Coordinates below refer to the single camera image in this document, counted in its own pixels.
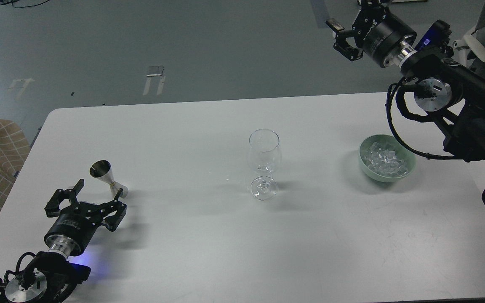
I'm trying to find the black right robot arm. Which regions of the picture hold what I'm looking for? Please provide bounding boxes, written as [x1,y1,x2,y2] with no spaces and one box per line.
[322,0,485,162]

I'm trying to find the silver floor plate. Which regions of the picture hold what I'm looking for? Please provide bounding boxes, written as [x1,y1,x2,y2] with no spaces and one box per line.
[146,65,164,77]

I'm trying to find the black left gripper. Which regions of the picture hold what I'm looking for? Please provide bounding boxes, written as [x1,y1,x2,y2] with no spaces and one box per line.
[44,179,127,256]

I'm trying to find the clear ice cubes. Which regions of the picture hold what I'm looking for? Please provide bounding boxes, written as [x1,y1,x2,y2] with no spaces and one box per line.
[362,141,411,177]

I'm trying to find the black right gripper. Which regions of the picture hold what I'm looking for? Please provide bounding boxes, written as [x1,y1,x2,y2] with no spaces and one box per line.
[326,0,416,68]

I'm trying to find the steel cocktail jigger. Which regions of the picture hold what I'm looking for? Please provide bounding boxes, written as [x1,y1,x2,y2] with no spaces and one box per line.
[89,160,129,198]

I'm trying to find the clear wine glass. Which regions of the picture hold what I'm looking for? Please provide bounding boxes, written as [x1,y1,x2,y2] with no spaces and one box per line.
[247,128,282,201]

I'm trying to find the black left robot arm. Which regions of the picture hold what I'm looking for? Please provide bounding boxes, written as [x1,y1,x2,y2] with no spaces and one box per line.
[0,180,128,303]

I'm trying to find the white office chair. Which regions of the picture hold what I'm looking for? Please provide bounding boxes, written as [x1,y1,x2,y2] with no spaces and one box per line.
[452,28,485,68]

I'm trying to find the green bowl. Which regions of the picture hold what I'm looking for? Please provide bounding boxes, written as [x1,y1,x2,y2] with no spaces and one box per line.
[358,134,416,183]

